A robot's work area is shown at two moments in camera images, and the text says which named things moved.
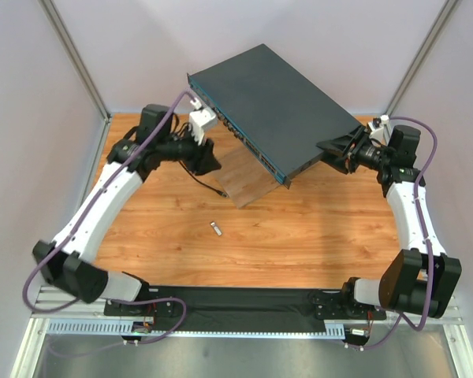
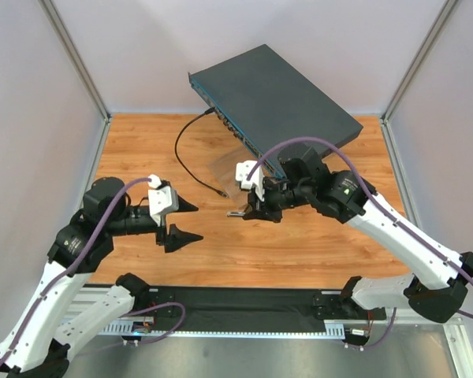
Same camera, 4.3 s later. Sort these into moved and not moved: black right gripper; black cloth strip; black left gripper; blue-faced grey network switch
Moved: black left gripper; black right gripper
Not moved: black cloth strip; blue-faced grey network switch
